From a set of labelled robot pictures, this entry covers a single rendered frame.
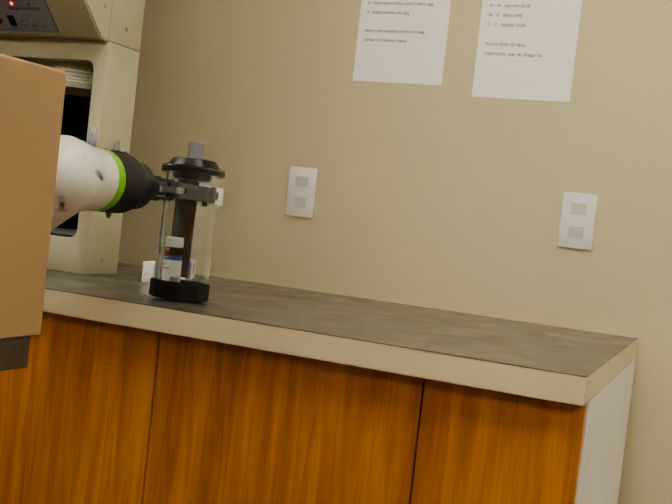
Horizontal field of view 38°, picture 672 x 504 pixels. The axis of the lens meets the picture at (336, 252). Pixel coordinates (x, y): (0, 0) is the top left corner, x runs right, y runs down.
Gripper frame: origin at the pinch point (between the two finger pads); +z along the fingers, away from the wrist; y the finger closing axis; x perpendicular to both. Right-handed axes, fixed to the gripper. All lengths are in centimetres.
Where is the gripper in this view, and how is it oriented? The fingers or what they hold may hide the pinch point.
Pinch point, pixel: (189, 193)
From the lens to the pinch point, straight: 169.9
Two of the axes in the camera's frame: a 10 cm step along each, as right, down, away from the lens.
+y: -9.2, -1.2, 3.7
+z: 3.7, 0.2, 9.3
